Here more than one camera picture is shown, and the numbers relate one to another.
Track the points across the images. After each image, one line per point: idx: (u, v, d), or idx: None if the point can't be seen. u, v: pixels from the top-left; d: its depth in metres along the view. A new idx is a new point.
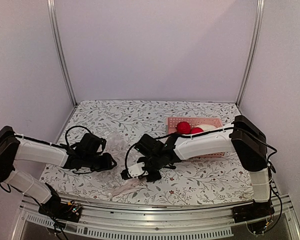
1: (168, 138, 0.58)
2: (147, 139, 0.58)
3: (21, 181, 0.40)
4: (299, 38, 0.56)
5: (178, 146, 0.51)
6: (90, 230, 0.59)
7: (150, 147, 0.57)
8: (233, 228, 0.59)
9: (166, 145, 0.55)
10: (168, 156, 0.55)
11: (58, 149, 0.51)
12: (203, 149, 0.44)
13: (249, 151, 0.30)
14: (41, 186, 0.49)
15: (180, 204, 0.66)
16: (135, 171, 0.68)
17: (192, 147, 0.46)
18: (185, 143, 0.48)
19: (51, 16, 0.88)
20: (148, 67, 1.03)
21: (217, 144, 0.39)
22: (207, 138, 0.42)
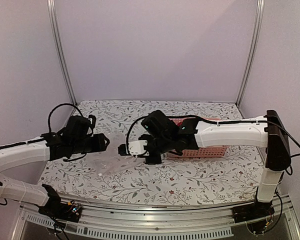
1: (183, 121, 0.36)
2: (160, 115, 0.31)
3: (15, 192, 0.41)
4: (299, 38, 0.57)
5: (203, 132, 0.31)
6: (90, 230, 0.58)
7: (162, 127, 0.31)
8: (233, 228, 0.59)
9: (184, 128, 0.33)
10: (185, 141, 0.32)
11: (36, 143, 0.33)
12: (229, 138, 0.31)
13: (280, 148, 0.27)
14: (36, 191, 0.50)
15: (180, 204, 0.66)
16: (135, 147, 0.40)
17: (218, 135, 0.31)
18: (209, 128, 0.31)
19: (51, 16, 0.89)
20: (148, 67, 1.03)
21: (247, 136, 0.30)
22: (238, 128, 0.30)
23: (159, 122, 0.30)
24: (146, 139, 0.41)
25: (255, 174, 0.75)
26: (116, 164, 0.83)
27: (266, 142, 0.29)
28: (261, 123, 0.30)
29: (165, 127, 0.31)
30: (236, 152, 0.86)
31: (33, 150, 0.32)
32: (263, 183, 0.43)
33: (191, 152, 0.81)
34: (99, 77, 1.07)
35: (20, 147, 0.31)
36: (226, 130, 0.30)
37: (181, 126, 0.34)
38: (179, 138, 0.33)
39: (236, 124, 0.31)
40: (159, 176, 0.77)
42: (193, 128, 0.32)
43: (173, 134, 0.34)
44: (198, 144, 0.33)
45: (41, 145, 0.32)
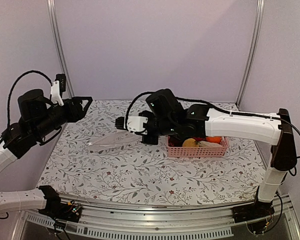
1: (194, 107, 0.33)
2: (170, 97, 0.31)
3: (7, 204, 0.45)
4: (299, 38, 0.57)
5: (214, 120, 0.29)
6: (90, 230, 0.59)
7: (170, 108, 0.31)
8: (233, 228, 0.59)
9: (193, 113, 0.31)
10: (194, 126, 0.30)
11: None
12: (240, 132, 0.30)
13: (289, 147, 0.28)
14: (32, 197, 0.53)
15: (180, 204, 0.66)
16: (134, 123, 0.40)
17: (229, 126, 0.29)
18: (221, 117, 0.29)
19: (51, 16, 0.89)
20: (148, 67, 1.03)
21: (260, 132, 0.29)
22: (253, 121, 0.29)
23: (167, 103, 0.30)
24: (146, 117, 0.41)
25: (255, 174, 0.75)
26: (116, 164, 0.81)
27: (277, 140, 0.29)
28: (275, 120, 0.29)
29: (173, 108, 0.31)
30: (236, 152, 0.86)
31: None
32: (266, 183, 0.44)
33: (191, 151, 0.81)
34: (98, 77, 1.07)
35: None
36: (239, 122, 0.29)
37: (190, 110, 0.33)
38: (187, 123, 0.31)
39: (250, 117, 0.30)
40: (159, 176, 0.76)
42: (204, 115, 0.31)
43: (180, 118, 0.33)
44: (206, 132, 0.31)
45: None
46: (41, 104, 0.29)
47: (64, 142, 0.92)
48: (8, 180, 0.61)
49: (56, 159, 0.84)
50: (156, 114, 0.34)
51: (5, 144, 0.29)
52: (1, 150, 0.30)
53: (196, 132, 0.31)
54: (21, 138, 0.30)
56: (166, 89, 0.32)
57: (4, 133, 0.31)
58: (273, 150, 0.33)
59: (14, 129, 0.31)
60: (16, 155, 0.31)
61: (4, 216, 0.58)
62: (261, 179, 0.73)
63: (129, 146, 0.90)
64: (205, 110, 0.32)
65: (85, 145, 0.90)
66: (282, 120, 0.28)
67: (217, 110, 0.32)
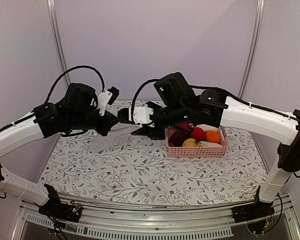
1: (208, 93, 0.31)
2: (181, 80, 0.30)
3: (13, 187, 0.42)
4: (299, 38, 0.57)
5: (233, 109, 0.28)
6: (90, 230, 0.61)
7: (182, 93, 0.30)
8: (233, 228, 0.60)
9: (209, 99, 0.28)
10: (209, 112, 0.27)
11: (24, 122, 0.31)
12: (255, 126, 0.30)
13: None
14: (37, 190, 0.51)
15: (180, 204, 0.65)
16: (140, 116, 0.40)
17: (245, 118, 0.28)
18: (240, 108, 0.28)
19: (51, 16, 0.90)
20: (148, 67, 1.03)
21: (275, 128, 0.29)
22: (272, 117, 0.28)
23: (179, 87, 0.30)
24: (151, 109, 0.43)
25: (254, 174, 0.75)
26: (116, 164, 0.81)
27: (291, 139, 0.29)
28: (292, 119, 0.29)
29: (185, 93, 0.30)
30: (236, 152, 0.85)
31: (21, 132, 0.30)
32: (268, 183, 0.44)
33: (192, 151, 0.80)
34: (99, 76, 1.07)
35: (10, 130, 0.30)
36: (258, 115, 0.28)
37: (203, 96, 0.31)
38: (201, 109, 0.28)
39: (269, 113, 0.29)
40: (159, 176, 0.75)
42: (221, 103, 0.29)
43: (193, 104, 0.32)
44: (221, 121, 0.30)
45: (27, 124, 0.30)
46: (89, 99, 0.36)
47: (64, 142, 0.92)
48: (12, 161, 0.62)
49: (56, 159, 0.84)
50: (167, 101, 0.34)
51: (36, 119, 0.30)
52: (31, 124, 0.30)
53: (211, 117, 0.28)
54: (53, 118, 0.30)
56: (177, 73, 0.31)
57: (37, 108, 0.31)
58: (283, 151, 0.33)
59: (49, 108, 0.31)
60: (43, 133, 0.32)
61: (3, 196, 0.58)
62: (261, 179, 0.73)
63: (129, 146, 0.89)
64: (220, 97, 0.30)
65: (85, 145, 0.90)
66: None
67: (236, 100, 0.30)
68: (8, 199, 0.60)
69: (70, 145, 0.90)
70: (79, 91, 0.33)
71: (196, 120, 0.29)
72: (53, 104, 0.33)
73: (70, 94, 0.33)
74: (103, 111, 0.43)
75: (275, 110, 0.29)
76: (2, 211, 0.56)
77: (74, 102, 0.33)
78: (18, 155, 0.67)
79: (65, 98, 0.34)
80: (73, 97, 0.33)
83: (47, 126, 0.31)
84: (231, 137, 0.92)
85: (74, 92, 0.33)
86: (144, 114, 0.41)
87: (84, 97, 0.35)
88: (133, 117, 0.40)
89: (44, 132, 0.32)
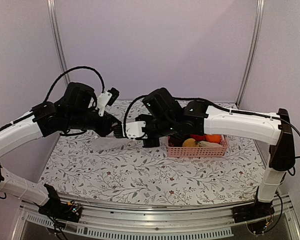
1: (192, 104, 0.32)
2: (164, 94, 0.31)
3: (13, 187, 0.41)
4: (299, 38, 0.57)
5: (213, 117, 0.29)
6: (90, 230, 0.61)
7: (166, 107, 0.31)
8: (233, 228, 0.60)
9: (191, 110, 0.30)
10: (192, 123, 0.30)
11: (23, 122, 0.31)
12: (240, 130, 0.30)
13: (288, 147, 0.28)
14: (37, 190, 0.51)
15: (180, 204, 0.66)
16: (133, 130, 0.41)
17: (227, 124, 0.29)
18: (221, 115, 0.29)
19: (51, 16, 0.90)
20: (148, 67, 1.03)
21: (258, 131, 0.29)
22: (253, 120, 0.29)
23: (163, 101, 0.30)
24: (144, 120, 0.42)
25: (254, 174, 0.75)
26: (116, 164, 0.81)
27: (276, 139, 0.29)
28: (275, 120, 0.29)
29: (170, 106, 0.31)
30: (236, 152, 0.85)
31: (20, 131, 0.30)
32: (265, 183, 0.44)
33: (191, 151, 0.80)
34: (99, 78, 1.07)
35: (8, 129, 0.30)
36: (239, 120, 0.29)
37: (188, 107, 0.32)
38: (184, 121, 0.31)
39: (250, 116, 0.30)
40: (159, 176, 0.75)
42: (202, 112, 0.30)
43: (177, 117, 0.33)
44: (205, 129, 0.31)
45: (26, 123, 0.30)
46: (88, 99, 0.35)
47: (64, 142, 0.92)
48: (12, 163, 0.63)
49: (56, 159, 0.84)
50: (154, 114, 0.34)
51: (34, 118, 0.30)
52: (30, 123, 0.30)
53: (194, 128, 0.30)
54: (52, 117, 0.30)
56: (160, 88, 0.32)
57: (36, 107, 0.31)
58: (272, 150, 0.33)
59: (48, 107, 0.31)
60: (42, 132, 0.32)
61: (3, 196, 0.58)
62: (261, 179, 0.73)
63: (129, 146, 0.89)
64: (202, 108, 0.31)
65: (85, 145, 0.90)
66: (283, 121, 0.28)
67: (217, 108, 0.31)
68: (8, 200, 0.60)
69: (71, 145, 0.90)
70: (79, 91, 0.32)
71: (181, 130, 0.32)
72: (52, 103, 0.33)
73: (70, 93, 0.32)
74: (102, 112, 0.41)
75: (255, 113, 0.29)
76: (2, 212, 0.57)
77: (72, 101, 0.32)
78: (19, 157, 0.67)
79: (64, 97, 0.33)
80: (72, 96, 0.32)
83: (46, 125, 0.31)
84: (231, 137, 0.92)
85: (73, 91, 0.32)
86: (136, 128, 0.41)
87: (83, 97, 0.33)
88: (125, 133, 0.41)
89: (43, 131, 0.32)
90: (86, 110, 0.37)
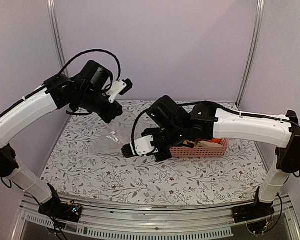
1: (196, 109, 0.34)
2: (168, 103, 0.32)
3: (23, 179, 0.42)
4: (299, 38, 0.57)
5: (224, 121, 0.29)
6: (90, 230, 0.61)
7: (172, 114, 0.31)
8: (233, 228, 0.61)
9: (199, 114, 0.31)
10: (201, 127, 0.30)
11: (35, 96, 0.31)
12: (250, 133, 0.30)
13: (297, 150, 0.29)
14: (43, 186, 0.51)
15: (180, 204, 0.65)
16: (142, 146, 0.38)
17: (238, 128, 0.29)
18: (231, 119, 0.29)
19: (51, 16, 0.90)
20: (149, 67, 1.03)
21: (270, 134, 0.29)
22: (264, 123, 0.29)
23: (167, 109, 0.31)
24: (151, 134, 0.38)
25: (254, 174, 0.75)
26: (116, 164, 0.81)
27: (286, 142, 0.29)
28: (285, 122, 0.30)
29: (175, 114, 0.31)
30: (236, 152, 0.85)
31: (32, 106, 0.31)
32: (269, 184, 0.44)
33: (191, 151, 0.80)
34: None
35: (21, 104, 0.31)
36: (249, 123, 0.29)
37: (194, 112, 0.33)
38: (193, 125, 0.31)
39: (261, 119, 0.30)
40: (159, 176, 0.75)
42: (211, 116, 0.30)
43: (184, 122, 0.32)
44: (214, 133, 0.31)
45: (38, 96, 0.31)
46: (104, 78, 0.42)
47: (64, 142, 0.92)
48: (24, 148, 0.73)
49: (56, 159, 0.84)
50: (160, 124, 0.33)
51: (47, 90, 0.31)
52: (43, 95, 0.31)
53: (203, 132, 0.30)
54: (65, 87, 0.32)
56: (164, 97, 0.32)
57: (47, 81, 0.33)
58: (281, 153, 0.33)
59: (61, 79, 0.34)
60: (55, 104, 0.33)
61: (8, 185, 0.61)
62: (261, 179, 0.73)
63: None
64: (208, 111, 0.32)
65: (85, 145, 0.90)
66: (293, 123, 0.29)
67: (226, 111, 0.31)
68: (8, 198, 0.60)
69: (71, 145, 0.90)
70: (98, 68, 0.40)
71: (190, 136, 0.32)
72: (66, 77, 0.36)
73: (90, 68, 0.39)
74: (112, 99, 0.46)
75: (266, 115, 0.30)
76: (3, 210, 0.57)
77: (90, 77, 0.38)
78: (31, 141, 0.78)
79: (81, 73, 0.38)
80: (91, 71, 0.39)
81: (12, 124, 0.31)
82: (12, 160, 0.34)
83: (59, 96, 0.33)
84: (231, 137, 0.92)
85: (92, 67, 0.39)
86: (144, 143, 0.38)
87: (101, 75, 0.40)
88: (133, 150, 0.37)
89: (57, 103, 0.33)
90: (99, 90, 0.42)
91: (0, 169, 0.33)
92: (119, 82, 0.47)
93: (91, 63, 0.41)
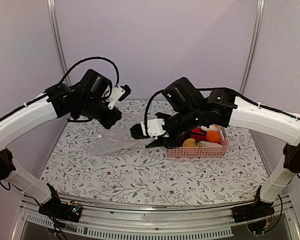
1: (215, 93, 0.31)
2: (187, 85, 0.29)
3: (21, 181, 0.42)
4: (299, 38, 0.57)
5: (243, 109, 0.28)
6: (90, 230, 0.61)
7: (189, 96, 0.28)
8: (233, 228, 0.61)
9: (219, 98, 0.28)
10: (219, 112, 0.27)
11: (36, 103, 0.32)
12: (265, 126, 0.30)
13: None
14: (42, 186, 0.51)
15: (180, 204, 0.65)
16: (154, 128, 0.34)
17: (255, 119, 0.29)
18: (250, 108, 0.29)
19: (51, 16, 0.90)
20: (149, 67, 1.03)
21: (284, 130, 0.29)
22: (281, 118, 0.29)
23: (185, 90, 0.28)
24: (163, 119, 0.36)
25: (254, 174, 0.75)
26: (116, 164, 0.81)
27: (298, 140, 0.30)
28: (299, 121, 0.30)
29: (192, 96, 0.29)
30: (236, 152, 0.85)
31: (35, 112, 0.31)
32: (272, 183, 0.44)
33: (191, 152, 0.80)
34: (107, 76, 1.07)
35: (22, 110, 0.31)
36: (267, 115, 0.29)
37: (212, 96, 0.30)
38: (210, 109, 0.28)
39: (278, 113, 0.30)
40: (159, 176, 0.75)
42: (230, 103, 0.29)
43: (201, 106, 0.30)
44: (229, 121, 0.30)
45: (40, 104, 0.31)
46: (104, 86, 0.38)
47: (64, 142, 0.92)
48: (23, 152, 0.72)
49: (56, 159, 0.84)
50: (174, 108, 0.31)
51: (49, 98, 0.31)
52: (44, 103, 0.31)
53: (221, 116, 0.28)
54: (65, 97, 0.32)
56: (182, 78, 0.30)
57: (49, 89, 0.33)
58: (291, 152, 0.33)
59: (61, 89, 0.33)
60: (56, 112, 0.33)
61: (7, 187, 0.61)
62: (261, 179, 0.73)
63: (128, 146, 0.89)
64: (229, 97, 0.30)
65: (85, 145, 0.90)
66: None
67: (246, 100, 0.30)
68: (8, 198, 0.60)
69: (71, 145, 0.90)
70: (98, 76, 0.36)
71: (207, 121, 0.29)
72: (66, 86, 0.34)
73: (89, 77, 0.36)
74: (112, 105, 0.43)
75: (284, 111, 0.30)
76: (3, 211, 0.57)
77: (89, 86, 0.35)
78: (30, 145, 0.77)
79: (81, 82, 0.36)
80: (90, 80, 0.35)
81: (11, 129, 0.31)
82: (8, 163, 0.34)
83: (60, 106, 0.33)
84: (231, 137, 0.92)
85: (91, 76, 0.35)
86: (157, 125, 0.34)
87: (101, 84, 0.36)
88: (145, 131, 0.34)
89: (57, 112, 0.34)
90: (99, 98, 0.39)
91: None
92: (118, 87, 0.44)
93: (91, 70, 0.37)
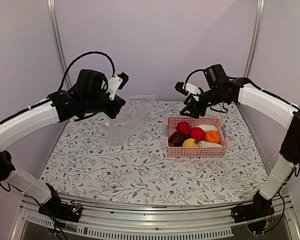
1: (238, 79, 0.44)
2: (219, 70, 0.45)
3: (20, 181, 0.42)
4: (299, 37, 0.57)
5: (247, 89, 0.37)
6: (90, 230, 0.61)
7: (217, 76, 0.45)
8: (233, 228, 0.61)
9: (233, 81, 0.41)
10: (231, 90, 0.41)
11: (41, 107, 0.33)
12: (263, 106, 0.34)
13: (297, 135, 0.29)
14: (41, 186, 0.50)
15: (180, 204, 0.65)
16: (191, 88, 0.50)
17: (254, 98, 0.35)
18: (254, 90, 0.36)
19: (51, 16, 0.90)
20: (149, 66, 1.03)
21: (276, 110, 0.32)
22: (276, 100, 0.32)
23: (215, 72, 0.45)
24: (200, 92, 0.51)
25: (254, 174, 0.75)
26: (116, 164, 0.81)
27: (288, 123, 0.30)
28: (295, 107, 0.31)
29: (220, 76, 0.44)
30: (236, 152, 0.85)
31: (40, 114, 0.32)
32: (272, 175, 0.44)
33: (191, 152, 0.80)
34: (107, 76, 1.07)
35: (27, 113, 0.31)
36: (264, 96, 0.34)
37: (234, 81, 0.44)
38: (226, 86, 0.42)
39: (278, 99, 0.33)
40: (160, 176, 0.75)
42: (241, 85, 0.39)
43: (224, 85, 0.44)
44: (238, 98, 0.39)
45: (46, 107, 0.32)
46: (100, 82, 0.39)
47: (64, 142, 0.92)
48: (23, 154, 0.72)
49: (56, 159, 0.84)
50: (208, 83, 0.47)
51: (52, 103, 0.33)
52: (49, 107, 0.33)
53: (230, 94, 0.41)
54: (68, 103, 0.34)
56: (219, 65, 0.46)
57: (52, 94, 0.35)
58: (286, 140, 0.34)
59: (62, 95, 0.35)
60: (59, 117, 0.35)
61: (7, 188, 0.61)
62: (260, 179, 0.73)
63: (129, 146, 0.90)
64: (244, 81, 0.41)
65: (85, 145, 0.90)
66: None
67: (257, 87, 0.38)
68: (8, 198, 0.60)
69: (71, 145, 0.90)
70: (91, 75, 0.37)
71: (221, 94, 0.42)
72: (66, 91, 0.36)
73: (83, 78, 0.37)
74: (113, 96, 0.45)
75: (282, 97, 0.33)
76: (3, 211, 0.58)
77: (85, 86, 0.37)
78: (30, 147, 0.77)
79: (77, 85, 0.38)
80: (85, 81, 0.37)
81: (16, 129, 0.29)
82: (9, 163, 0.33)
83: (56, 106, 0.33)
84: (231, 137, 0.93)
85: (84, 77, 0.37)
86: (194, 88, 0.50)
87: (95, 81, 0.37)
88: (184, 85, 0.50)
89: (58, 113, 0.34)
90: (99, 93, 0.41)
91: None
92: (115, 77, 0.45)
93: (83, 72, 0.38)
